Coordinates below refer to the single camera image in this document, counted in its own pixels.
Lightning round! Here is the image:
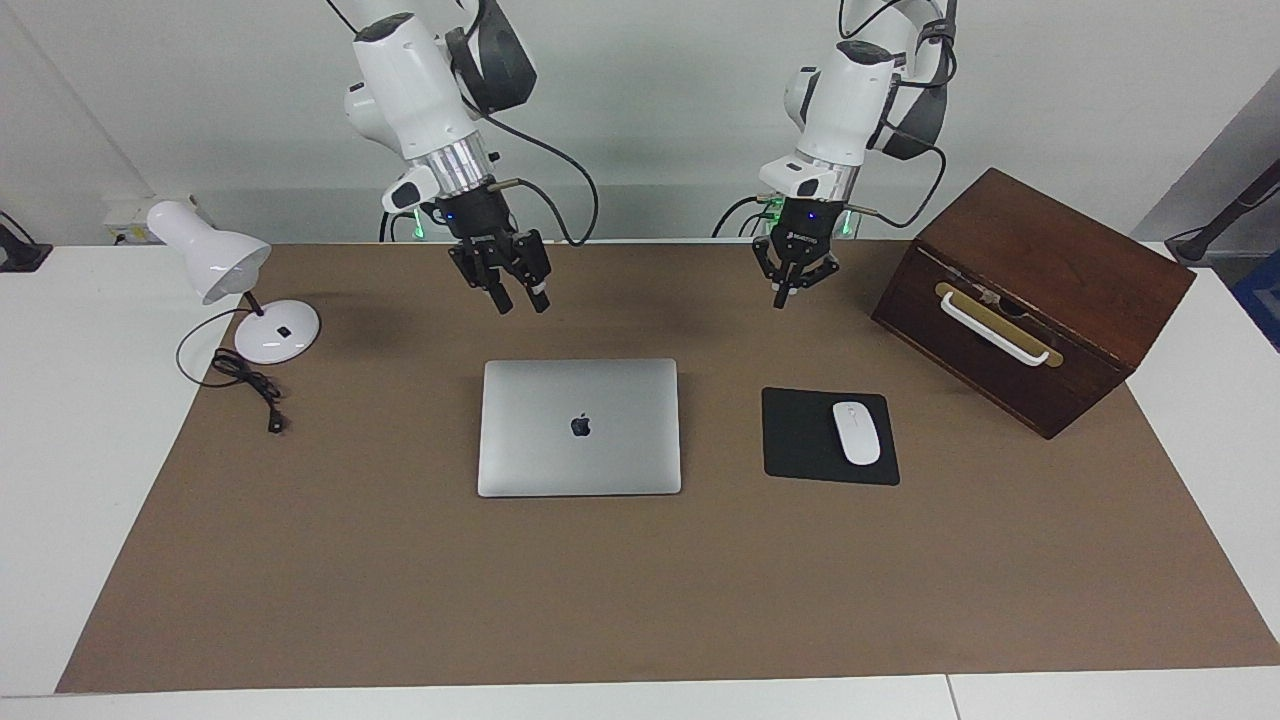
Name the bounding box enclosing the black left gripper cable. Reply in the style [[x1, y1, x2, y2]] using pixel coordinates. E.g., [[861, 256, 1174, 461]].
[[838, 0, 961, 231]]

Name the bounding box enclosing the brown table mat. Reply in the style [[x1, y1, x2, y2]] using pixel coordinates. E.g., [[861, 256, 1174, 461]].
[[55, 240, 1280, 694]]

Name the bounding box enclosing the white box handle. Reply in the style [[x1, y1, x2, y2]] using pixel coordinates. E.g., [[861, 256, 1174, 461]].
[[940, 291, 1051, 368]]

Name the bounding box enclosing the black clamp base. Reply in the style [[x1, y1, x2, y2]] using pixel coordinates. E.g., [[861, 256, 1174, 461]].
[[0, 212, 53, 273]]

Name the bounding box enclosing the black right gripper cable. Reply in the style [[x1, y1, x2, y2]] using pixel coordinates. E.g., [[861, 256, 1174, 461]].
[[470, 60, 601, 248]]

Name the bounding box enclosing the dark brown wooden box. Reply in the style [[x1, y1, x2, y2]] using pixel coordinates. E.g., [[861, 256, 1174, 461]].
[[871, 167, 1197, 441]]

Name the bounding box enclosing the black mouse pad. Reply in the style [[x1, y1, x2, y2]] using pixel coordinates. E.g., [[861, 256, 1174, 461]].
[[761, 387, 901, 487]]

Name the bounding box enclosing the silver apple laptop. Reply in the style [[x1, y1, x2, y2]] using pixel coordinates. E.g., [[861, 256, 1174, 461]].
[[477, 358, 683, 498]]

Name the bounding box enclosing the white power socket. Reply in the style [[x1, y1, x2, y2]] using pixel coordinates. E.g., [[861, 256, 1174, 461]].
[[103, 193, 201, 246]]

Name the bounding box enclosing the black stand leg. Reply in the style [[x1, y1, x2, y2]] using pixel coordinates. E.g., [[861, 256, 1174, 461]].
[[1165, 160, 1280, 263]]

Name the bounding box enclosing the white computer mouse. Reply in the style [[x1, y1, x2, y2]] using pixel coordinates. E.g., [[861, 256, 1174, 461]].
[[832, 401, 882, 467]]

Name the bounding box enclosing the white desk lamp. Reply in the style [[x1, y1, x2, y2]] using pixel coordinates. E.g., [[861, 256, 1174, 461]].
[[147, 200, 322, 365]]

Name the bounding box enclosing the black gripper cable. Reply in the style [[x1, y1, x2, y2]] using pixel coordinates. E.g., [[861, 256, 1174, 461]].
[[838, 0, 961, 231], [470, 60, 601, 248]]

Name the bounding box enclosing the black lamp power cable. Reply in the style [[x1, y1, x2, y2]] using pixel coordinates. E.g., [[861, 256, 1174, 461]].
[[176, 308, 287, 435]]

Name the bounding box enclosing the blue crate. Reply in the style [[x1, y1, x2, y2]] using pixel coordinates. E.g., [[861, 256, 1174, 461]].
[[1232, 250, 1280, 351]]

